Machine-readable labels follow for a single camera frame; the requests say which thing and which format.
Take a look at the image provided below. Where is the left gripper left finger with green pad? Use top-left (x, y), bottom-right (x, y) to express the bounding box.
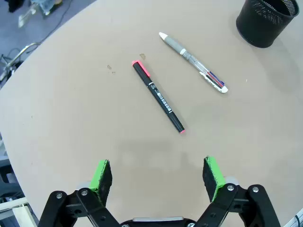
top-left (37, 159), bottom-right (121, 227)

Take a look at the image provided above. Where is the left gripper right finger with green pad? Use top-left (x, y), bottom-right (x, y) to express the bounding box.
top-left (194, 156), bottom-right (282, 227)

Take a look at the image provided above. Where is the black pen with pink cap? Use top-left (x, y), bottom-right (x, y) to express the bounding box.
top-left (132, 60), bottom-right (186, 135)

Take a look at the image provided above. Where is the black mesh pen holder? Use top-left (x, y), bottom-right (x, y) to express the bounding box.
top-left (236, 0), bottom-right (300, 49)

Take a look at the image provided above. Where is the chrome metal frame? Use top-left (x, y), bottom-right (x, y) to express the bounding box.
top-left (0, 42), bottom-right (41, 82)

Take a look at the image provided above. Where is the black floor cable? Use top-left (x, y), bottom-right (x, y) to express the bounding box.
top-left (39, 0), bottom-right (73, 45)

